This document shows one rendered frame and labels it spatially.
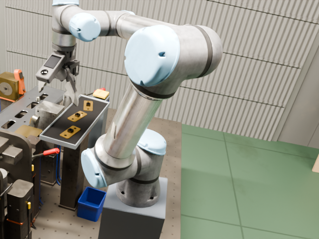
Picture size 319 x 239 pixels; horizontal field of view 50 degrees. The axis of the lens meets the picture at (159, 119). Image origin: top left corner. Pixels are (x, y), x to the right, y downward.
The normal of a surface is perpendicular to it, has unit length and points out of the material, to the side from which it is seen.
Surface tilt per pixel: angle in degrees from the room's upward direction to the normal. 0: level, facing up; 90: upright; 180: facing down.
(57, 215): 0
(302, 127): 90
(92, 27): 90
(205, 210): 0
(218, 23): 90
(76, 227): 0
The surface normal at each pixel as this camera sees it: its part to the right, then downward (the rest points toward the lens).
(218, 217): 0.19, -0.85
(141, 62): -0.72, 0.10
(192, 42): 0.55, -0.29
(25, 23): -0.06, 0.49
